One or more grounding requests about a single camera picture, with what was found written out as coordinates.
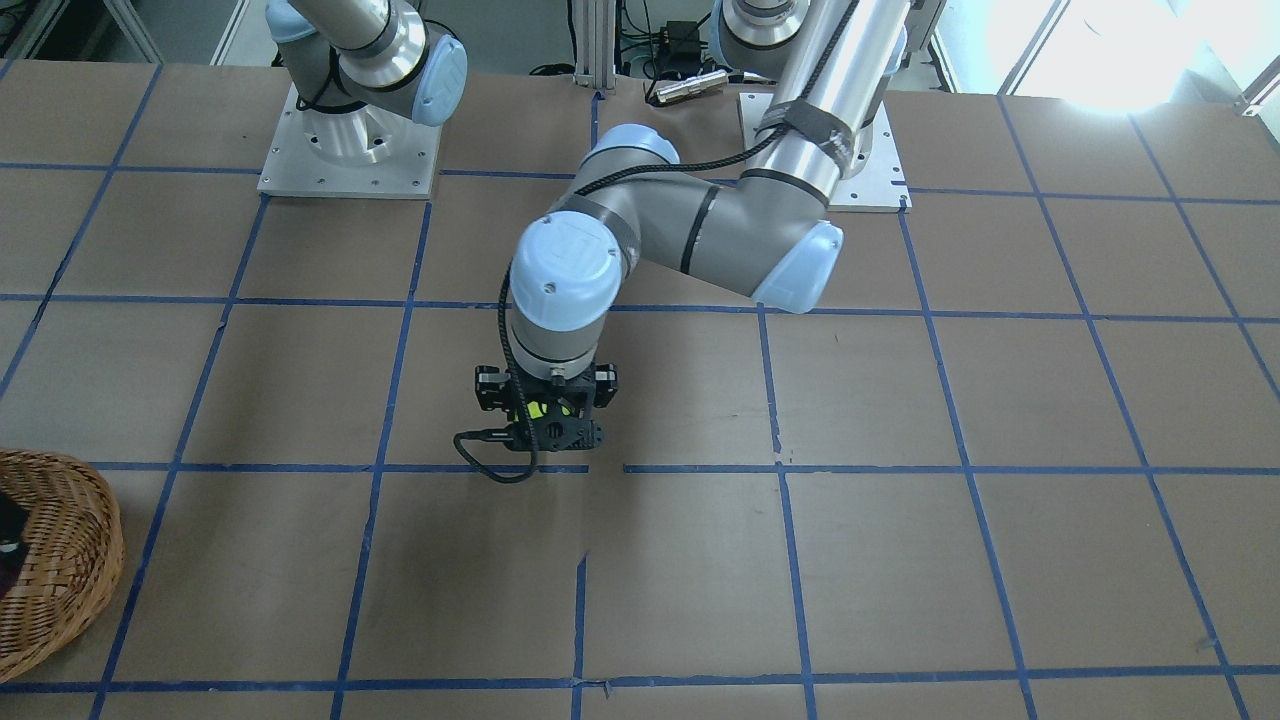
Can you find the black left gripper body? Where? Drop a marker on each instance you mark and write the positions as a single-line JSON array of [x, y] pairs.
[[489, 388]]

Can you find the dark red apple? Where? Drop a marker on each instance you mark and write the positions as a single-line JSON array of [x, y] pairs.
[[14, 549]]

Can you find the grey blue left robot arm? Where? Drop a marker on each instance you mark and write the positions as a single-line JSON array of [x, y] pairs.
[[754, 224]]

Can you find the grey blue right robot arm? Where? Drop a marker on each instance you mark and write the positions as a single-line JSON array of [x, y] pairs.
[[347, 55]]

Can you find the woven wicker basket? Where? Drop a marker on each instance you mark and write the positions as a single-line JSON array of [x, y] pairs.
[[75, 552]]

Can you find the silver metal cylinder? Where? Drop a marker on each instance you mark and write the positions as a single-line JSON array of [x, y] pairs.
[[686, 89]]

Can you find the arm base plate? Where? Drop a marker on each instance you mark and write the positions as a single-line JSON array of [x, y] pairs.
[[877, 184], [367, 154]]

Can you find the aluminium frame post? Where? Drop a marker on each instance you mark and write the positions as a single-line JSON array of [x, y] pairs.
[[594, 38]]

